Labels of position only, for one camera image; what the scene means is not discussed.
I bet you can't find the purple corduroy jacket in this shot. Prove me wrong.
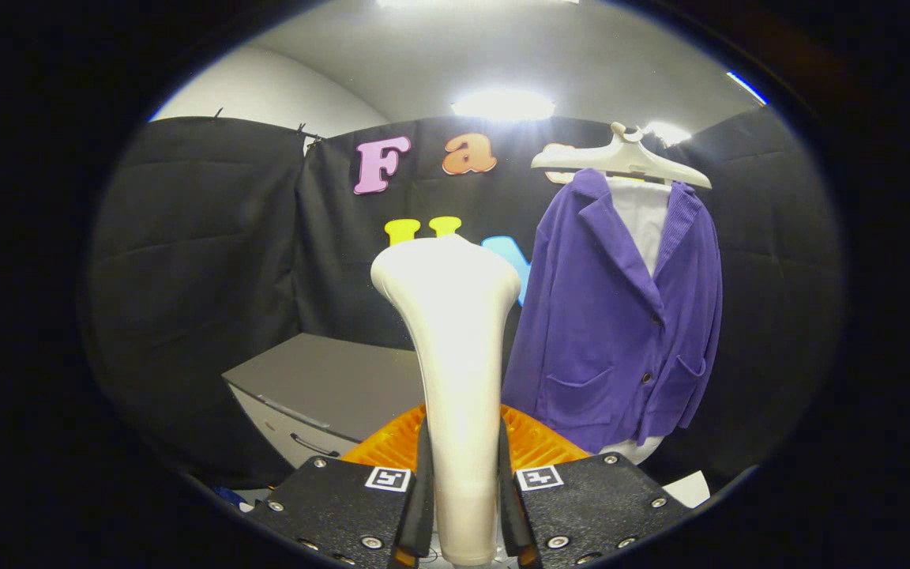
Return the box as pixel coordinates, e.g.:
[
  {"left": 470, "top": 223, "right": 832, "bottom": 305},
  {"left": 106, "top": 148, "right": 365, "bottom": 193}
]
[{"left": 501, "top": 168, "right": 724, "bottom": 455}]

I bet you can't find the grey cabinet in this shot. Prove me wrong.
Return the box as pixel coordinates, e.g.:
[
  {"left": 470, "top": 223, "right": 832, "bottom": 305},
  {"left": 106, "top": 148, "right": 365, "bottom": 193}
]
[{"left": 222, "top": 333, "right": 426, "bottom": 471}]

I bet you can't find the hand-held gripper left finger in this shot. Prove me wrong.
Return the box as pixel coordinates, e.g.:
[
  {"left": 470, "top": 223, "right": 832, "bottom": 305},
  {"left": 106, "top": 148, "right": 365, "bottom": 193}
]
[{"left": 246, "top": 403, "right": 434, "bottom": 569}]

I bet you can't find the white inner shirt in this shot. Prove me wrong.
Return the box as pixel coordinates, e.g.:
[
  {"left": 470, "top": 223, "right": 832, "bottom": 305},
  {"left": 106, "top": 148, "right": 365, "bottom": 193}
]
[{"left": 599, "top": 177, "right": 673, "bottom": 465}]

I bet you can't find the small ceiling light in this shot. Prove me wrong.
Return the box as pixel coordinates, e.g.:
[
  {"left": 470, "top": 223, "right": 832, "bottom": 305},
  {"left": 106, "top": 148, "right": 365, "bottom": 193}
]
[{"left": 645, "top": 121, "right": 693, "bottom": 148}]

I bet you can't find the rectangular ceiling light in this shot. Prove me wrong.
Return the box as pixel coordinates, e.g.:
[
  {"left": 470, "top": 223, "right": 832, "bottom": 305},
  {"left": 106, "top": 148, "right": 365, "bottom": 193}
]
[{"left": 727, "top": 71, "right": 769, "bottom": 106}]

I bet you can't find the white plastic hanger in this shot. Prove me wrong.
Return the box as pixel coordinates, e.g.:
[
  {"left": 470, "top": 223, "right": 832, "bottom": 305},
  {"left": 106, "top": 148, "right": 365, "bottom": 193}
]
[{"left": 530, "top": 121, "right": 713, "bottom": 190}]

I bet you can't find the white flat object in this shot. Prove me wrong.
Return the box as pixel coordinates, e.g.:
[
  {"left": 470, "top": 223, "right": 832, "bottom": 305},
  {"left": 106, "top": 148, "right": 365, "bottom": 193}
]
[{"left": 660, "top": 470, "right": 711, "bottom": 509}]

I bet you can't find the white garment steamer head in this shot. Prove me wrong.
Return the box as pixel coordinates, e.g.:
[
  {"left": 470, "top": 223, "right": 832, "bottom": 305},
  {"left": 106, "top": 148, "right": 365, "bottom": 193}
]
[{"left": 370, "top": 232, "right": 522, "bottom": 567}]

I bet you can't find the large ceiling light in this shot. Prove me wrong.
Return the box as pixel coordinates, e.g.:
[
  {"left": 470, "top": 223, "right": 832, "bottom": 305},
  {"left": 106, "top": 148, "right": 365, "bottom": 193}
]
[{"left": 376, "top": 0, "right": 582, "bottom": 7}]

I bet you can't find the round ceiling light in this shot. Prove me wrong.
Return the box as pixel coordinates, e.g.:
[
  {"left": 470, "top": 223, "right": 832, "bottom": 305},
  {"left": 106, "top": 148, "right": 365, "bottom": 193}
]
[{"left": 452, "top": 88, "right": 556, "bottom": 122}]

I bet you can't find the black backdrop cloth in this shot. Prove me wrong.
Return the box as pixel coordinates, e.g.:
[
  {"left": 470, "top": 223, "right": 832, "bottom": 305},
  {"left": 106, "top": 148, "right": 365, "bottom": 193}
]
[{"left": 80, "top": 107, "right": 847, "bottom": 491}]

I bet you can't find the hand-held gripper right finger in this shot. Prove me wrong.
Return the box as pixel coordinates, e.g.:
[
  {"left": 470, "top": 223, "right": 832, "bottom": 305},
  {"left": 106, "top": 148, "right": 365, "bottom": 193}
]
[{"left": 498, "top": 403, "right": 693, "bottom": 569}]

